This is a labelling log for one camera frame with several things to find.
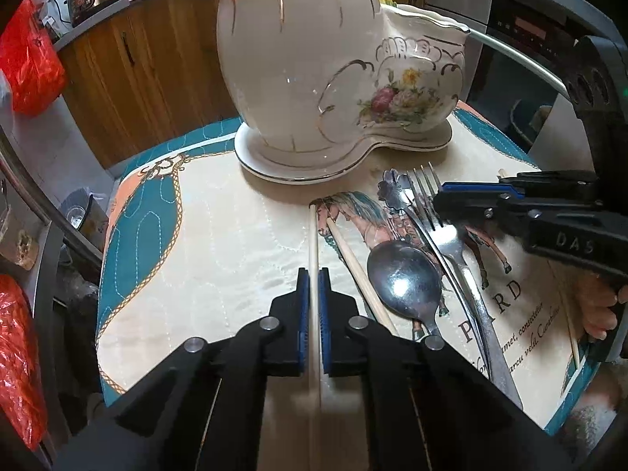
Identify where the plastic cup with liquid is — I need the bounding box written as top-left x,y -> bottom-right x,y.
0,197 -> 39,271

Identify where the person's right hand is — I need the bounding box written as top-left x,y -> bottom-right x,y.
575,271 -> 627,340

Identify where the steel fork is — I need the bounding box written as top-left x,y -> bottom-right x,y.
405,168 -> 523,408

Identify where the oven with steel handle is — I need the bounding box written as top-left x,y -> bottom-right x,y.
425,0 -> 594,171

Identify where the red plastic bag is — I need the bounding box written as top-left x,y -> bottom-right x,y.
0,274 -> 48,451
1,0 -> 66,117

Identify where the red plastic bag lower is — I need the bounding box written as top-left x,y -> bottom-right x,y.
0,274 -> 48,451

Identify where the wooden chopstick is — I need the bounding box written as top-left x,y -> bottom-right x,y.
308,204 -> 321,470
326,217 -> 398,336

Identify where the printed horse table mat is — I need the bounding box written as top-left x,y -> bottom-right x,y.
96,103 -> 599,470

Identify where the large steel spoon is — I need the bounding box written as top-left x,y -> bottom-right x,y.
367,240 -> 442,337

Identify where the cream floral ceramic utensil holder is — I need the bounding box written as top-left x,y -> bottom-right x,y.
216,0 -> 471,184

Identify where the red plastic bag upper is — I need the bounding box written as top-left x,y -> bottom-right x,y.
1,0 -> 66,117

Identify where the wooden kitchen cabinet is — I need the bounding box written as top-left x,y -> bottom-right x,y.
61,0 -> 242,167

